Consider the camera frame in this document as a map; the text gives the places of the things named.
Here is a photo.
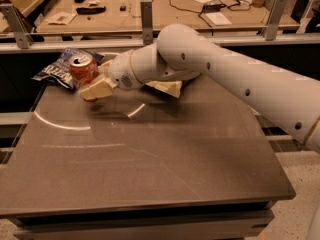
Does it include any middle metal bracket post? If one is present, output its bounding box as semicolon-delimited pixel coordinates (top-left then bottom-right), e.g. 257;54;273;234
140;1;153;45

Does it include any black flat device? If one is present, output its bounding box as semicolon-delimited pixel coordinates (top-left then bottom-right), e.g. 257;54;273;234
76;6;106;15

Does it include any black cable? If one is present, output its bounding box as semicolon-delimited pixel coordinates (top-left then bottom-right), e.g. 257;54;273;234
168;0;252;29

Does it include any red coke can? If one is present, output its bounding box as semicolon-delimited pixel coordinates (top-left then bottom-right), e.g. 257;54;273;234
69;53;99;90

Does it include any small black box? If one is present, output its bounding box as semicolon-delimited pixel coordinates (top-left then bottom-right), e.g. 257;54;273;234
120;5;127;11

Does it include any black power adapter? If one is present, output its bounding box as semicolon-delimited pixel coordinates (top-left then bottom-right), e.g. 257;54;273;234
203;3;223;13

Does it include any brown sea salt chip bag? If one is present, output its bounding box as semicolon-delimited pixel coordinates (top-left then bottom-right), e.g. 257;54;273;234
147;81;183;98

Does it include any white paper sheet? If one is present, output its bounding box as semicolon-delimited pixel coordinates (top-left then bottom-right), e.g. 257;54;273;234
205;12;232;26

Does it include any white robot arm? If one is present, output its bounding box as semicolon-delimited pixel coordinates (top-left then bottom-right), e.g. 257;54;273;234
79;24;320;153

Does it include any blue chip bag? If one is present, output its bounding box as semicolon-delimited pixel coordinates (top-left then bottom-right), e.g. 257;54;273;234
32;47;103;89

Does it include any white card left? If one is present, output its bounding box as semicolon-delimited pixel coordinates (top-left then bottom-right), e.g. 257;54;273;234
46;12;76;25

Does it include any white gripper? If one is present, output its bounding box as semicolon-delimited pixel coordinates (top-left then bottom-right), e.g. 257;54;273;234
79;50;138;101

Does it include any right metal bracket post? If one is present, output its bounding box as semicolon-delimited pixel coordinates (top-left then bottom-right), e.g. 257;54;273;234
262;0;287;41

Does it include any left metal bracket post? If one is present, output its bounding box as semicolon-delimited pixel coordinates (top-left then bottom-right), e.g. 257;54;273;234
0;3;33;49

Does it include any metal bracket post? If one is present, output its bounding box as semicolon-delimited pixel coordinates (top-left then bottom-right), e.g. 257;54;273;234
262;0;287;41
0;3;33;49
140;1;153;45

